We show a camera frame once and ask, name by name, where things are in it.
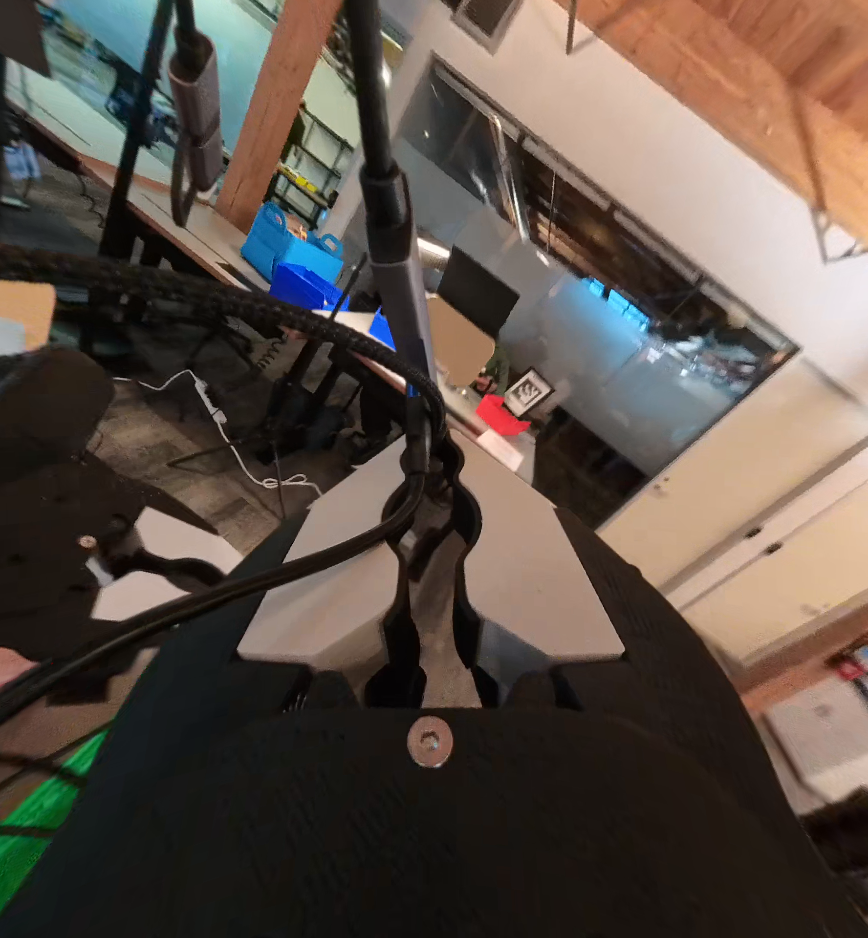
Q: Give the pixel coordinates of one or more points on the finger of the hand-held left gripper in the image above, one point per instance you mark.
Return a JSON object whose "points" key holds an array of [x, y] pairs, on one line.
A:
{"points": [[185, 546], [130, 601]]}

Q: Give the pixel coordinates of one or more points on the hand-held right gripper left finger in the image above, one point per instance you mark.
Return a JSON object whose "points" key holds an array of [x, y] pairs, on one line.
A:
{"points": [[317, 586]]}

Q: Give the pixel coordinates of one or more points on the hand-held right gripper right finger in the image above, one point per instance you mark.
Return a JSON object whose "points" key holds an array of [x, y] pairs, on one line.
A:
{"points": [[536, 579]]}

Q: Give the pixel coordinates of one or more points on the green plastic bin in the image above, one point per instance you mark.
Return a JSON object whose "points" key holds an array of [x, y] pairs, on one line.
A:
{"points": [[9, 865]]}

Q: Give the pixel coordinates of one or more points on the grey usb hub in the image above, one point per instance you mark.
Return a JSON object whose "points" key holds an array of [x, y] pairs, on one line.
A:
{"points": [[401, 308]]}

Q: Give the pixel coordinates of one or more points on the grey usb adapter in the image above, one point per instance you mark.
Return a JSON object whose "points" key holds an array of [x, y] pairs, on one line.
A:
{"points": [[198, 110]]}

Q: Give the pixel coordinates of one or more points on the small red plastic bin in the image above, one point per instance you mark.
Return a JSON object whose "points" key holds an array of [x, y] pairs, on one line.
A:
{"points": [[504, 414]]}

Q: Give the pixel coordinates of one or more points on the framed black white tag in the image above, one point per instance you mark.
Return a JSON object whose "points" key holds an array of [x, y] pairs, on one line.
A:
{"points": [[529, 392]]}

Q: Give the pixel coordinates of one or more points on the white cabinet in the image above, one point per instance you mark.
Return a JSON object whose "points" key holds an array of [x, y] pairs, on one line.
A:
{"points": [[771, 498]]}

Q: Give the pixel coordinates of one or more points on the dark blue plastic bin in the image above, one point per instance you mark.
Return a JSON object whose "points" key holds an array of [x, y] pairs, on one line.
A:
{"points": [[309, 289]]}

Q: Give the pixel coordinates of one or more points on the black monitor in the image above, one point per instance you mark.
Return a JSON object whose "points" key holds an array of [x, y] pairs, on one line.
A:
{"points": [[478, 289]]}

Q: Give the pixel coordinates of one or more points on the light blue plastic bin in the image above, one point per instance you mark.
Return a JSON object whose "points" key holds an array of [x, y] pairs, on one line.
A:
{"points": [[291, 238]]}

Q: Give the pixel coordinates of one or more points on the black stand pole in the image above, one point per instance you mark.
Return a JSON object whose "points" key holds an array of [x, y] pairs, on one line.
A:
{"points": [[137, 139]]}

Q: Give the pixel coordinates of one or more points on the long white top table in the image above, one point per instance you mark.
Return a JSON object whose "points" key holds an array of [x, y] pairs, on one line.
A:
{"points": [[60, 124]]}

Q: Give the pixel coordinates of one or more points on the metal shelf rack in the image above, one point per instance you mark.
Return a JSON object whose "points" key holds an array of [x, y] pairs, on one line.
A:
{"points": [[313, 168]]}

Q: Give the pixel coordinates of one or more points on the large wall window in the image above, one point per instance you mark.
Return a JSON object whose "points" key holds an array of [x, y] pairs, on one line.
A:
{"points": [[661, 352]]}

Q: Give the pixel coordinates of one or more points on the wooden post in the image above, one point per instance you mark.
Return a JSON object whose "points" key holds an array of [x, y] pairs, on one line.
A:
{"points": [[276, 110]]}

